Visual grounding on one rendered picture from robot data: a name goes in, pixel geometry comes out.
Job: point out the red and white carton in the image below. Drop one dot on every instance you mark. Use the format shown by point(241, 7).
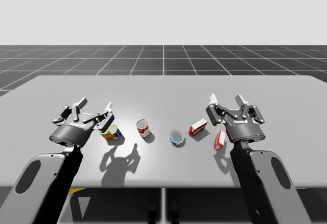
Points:
point(198, 126)
point(219, 140)

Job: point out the red and white can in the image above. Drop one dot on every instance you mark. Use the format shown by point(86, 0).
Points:
point(143, 129)

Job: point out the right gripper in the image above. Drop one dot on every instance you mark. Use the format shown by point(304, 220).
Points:
point(242, 130)

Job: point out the blue flat can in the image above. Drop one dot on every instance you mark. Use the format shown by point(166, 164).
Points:
point(177, 137)

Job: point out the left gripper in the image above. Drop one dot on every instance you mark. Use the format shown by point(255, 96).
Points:
point(72, 133)

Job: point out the green and blue rectangular can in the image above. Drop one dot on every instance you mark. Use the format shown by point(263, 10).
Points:
point(111, 133)

